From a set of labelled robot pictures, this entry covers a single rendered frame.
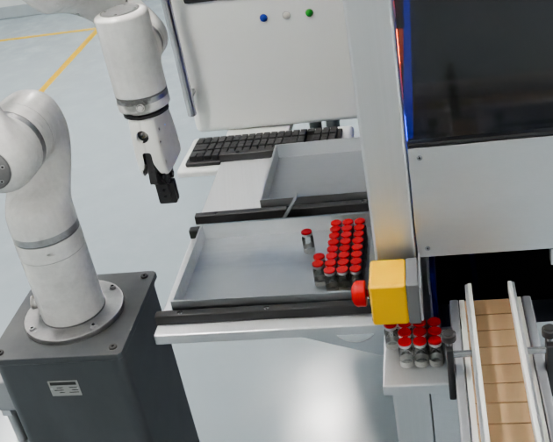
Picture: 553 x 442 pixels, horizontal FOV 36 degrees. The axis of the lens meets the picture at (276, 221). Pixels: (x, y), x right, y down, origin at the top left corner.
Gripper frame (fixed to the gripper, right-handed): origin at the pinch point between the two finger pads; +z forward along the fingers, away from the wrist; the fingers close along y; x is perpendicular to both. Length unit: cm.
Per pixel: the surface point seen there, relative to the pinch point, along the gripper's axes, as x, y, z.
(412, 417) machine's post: -38, -12, 42
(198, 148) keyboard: 16, 74, 27
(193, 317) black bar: -1.7, -8.1, 21.0
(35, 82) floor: 209, 376, 110
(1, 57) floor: 260, 439, 110
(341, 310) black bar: -27.6, -8.1, 21.2
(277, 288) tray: -15.4, 0.8, 22.1
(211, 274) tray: -1.9, 6.5, 22.1
